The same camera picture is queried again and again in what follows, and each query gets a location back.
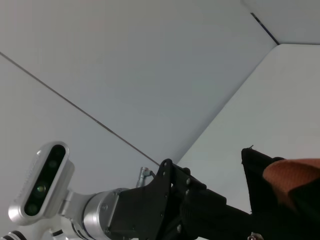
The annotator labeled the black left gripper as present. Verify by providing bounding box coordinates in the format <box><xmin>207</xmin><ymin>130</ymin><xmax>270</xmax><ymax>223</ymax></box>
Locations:
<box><xmin>104</xmin><ymin>158</ymin><xmax>253</xmax><ymax>240</ymax></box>

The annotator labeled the black bag with orange straps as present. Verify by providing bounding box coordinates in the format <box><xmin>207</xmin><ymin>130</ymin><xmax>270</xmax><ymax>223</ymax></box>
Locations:
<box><xmin>240</xmin><ymin>144</ymin><xmax>320</xmax><ymax>240</ymax></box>

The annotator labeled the left gripper connector cable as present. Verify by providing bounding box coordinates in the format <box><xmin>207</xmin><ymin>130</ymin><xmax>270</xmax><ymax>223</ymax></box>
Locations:
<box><xmin>136</xmin><ymin>166</ymin><xmax>157</xmax><ymax>188</ymax></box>

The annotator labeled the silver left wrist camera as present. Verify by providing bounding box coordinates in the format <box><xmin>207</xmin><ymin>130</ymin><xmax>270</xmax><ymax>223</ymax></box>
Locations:
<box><xmin>7</xmin><ymin>141</ymin><xmax>75</xmax><ymax>226</ymax></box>

